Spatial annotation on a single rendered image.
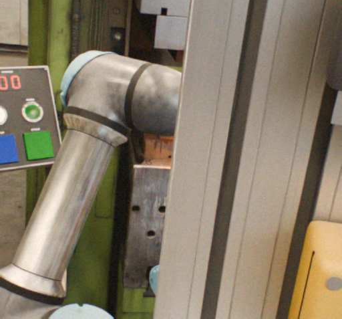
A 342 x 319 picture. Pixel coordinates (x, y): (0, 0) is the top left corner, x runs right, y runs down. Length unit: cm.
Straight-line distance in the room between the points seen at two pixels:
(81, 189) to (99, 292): 131
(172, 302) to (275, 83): 15
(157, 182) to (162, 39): 44
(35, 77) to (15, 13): 539
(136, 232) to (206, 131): 155
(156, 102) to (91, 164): 15
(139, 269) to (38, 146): 58
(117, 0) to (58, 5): 18
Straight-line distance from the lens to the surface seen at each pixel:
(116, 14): 182
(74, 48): 181
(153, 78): 90
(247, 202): 32
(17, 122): 160
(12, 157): 157
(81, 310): 91
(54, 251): 93
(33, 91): 164
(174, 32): 170
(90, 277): 217
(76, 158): 93
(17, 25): 705
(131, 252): 189
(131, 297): 199
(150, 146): 179
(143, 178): 176
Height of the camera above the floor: 161
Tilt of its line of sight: 21 degrees down
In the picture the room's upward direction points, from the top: 7 degrees clockwise
